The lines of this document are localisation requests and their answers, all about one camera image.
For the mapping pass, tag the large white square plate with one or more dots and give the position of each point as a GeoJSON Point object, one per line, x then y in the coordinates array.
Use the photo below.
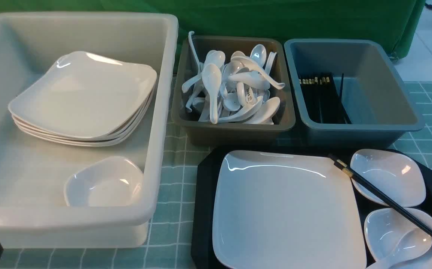
{"type": "Point", "coordinates": [283, 211]}

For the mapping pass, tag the black chopstick gold band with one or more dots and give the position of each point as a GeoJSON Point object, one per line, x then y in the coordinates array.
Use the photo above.
{"type": "Point", "coordinates": [379, 194]}

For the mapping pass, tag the white ceramic soup spoon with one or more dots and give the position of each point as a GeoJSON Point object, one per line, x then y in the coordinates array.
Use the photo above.
{"type": "Point", "coordinates": [412, 245]}

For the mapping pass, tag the bottom stacked white plate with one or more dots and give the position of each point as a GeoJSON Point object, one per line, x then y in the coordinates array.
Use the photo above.
{"type": "Point", "coordinates": [128, 135]}

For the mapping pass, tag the stacked white plate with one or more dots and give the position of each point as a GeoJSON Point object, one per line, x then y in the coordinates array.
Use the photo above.
{"type": "Point", "coordinates": [131, 130]}
{"type": "Point", "coordinates": [121, 131]}
{"type": "Point", "coordinates": [84, 95]}
{"type": "Point", "coordinates": [128, 135]}

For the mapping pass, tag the top stacked white plate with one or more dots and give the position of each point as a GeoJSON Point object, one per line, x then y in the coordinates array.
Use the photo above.
{"type": "Point", "coordinates": [84, 95]}

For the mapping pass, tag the olive green spoon bin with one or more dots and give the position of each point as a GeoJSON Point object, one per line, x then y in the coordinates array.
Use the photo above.
{"type": "Point", "coordinates": [207, 134]}

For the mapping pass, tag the white spoon front right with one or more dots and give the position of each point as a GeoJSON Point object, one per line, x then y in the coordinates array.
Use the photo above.
{"type": "Point", "coordinates": [266, 112]}

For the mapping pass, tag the white spoon front left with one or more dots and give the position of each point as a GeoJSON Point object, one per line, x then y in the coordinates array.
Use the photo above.
{"type": "Point", "coordinates": [212, 78]}

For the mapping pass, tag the white spoon top back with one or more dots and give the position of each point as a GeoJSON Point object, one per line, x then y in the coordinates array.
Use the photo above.
{"type": "Point", "coordinates": [259, 54]}

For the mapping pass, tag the small white bowl in tub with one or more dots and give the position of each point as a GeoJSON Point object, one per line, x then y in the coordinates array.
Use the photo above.
{"type": "Point", "coordinates": [112, 182]}

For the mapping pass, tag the bundle of black chopsticks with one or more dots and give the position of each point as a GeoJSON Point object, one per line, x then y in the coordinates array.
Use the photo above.
{"type": "Point", "coordinates": [323, 99]}

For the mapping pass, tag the green checked tablecloth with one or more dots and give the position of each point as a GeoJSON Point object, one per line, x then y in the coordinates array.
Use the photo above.
{"type": "Point", "coordinates": [171, 186]}

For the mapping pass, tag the grey-blue chopstick bin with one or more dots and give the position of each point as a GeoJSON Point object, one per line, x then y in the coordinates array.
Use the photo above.
{"type": "Point", "coordinates": [373, 93]}

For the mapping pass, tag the large white plastic tub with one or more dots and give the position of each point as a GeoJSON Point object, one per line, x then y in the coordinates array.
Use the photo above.
{"type": "Point", "coordinates": [32, 41]}

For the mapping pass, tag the green backdrop cloth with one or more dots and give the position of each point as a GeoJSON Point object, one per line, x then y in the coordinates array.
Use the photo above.
{"type": "Point", "coordinates": [390, 23]}

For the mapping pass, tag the black plastic serving tray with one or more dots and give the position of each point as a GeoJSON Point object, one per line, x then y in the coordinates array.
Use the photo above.
{"type": "Point", "coordinates": [202, 251]}

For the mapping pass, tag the white spoon long handle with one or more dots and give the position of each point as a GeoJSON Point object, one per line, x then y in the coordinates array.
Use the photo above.
{"type": "Point", "coordinates": [253, 66]}

